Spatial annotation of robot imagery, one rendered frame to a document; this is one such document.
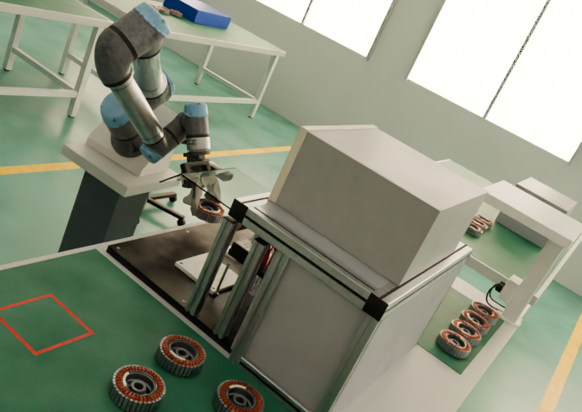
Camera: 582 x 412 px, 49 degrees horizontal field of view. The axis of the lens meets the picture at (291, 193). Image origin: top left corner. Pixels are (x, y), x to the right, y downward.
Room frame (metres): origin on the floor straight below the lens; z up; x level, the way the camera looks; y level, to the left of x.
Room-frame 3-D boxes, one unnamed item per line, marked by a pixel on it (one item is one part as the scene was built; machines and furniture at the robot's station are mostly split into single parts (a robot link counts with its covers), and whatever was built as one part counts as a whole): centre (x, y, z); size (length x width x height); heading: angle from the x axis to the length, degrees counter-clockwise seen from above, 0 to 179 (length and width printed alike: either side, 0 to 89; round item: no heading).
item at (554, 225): (2.34, -0.84, 0.98); 0.37 x 0.35 x 0.46; 155
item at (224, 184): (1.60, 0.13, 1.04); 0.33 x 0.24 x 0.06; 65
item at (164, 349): (1.25, 0.07, 0.77); 0.11 x 0.11 x 0.04
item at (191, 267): (1.65, 0.12, 0.78); 0.15 x 0.15 x 0.01; 65
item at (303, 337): (1.30, -0.16, 0.91); 0.28 x 0.03 x 0.32; 65
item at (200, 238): (1.76, 0.05, 0.76); 0.64 x 0.47 x 0.02; 155
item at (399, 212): (1.62, -0.22, 1.22); 0.44 x 0.39 x 0.20; 155
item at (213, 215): (1.91, 0.22, 0.84); 0.11 x 0.11 x 0.04
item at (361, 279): (1.63, -0.22, 1.09); 0.68 x 0.44 x 0.05; 155
